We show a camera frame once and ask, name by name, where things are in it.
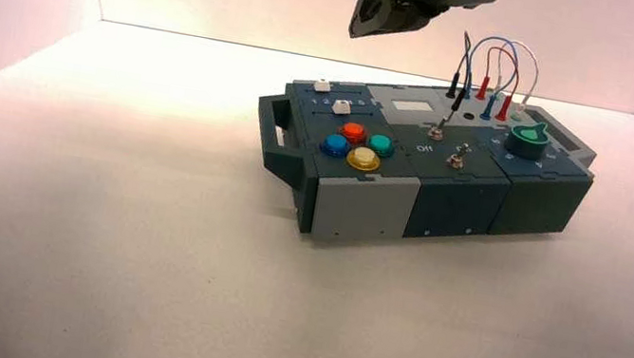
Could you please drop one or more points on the dark modular control box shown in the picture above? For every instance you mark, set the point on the dark modular control box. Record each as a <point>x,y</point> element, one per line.
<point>364,204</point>

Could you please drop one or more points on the small white display screen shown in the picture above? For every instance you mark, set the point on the small white display screen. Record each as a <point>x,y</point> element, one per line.
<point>412,107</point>

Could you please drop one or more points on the white slider knob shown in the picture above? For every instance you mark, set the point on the white slider knob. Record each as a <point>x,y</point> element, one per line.
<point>321,84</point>
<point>341,107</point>

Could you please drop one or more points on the red round push button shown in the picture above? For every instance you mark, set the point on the red round push button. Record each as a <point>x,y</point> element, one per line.
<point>354,132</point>

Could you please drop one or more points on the green round push button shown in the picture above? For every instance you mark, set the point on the green round push button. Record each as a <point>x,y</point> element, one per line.
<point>381,144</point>

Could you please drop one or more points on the blue round push button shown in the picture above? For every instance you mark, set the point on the blue round push button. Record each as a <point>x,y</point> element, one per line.
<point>335,145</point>

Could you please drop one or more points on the yellow round push button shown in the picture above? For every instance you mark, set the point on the yellow round push button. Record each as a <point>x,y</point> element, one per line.
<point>363,158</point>

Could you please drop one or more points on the green rotary knob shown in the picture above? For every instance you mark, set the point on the green rotary knob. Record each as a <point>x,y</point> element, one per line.
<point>525,142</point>

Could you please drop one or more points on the metal toggle switch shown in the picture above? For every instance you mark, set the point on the metal toggle switch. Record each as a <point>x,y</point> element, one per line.
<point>455,159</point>
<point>437,133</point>

